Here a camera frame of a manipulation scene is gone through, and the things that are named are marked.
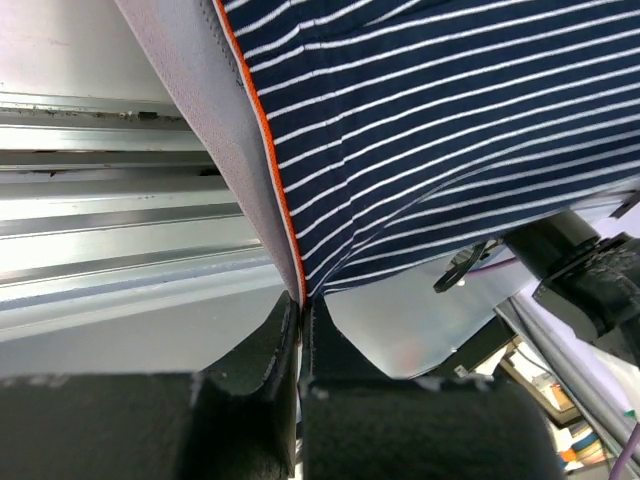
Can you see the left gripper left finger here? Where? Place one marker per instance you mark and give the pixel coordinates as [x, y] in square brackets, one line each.
[236, 419]

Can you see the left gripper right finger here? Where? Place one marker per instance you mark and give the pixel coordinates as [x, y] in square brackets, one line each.
[359, 423]

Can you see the navy striped underwear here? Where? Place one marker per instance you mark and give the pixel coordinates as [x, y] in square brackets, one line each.
[364, 138]

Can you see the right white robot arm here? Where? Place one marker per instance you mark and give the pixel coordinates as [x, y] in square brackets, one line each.
[598, 276]

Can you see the aluminium rail frame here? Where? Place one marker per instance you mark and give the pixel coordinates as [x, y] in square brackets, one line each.
[110, 209]

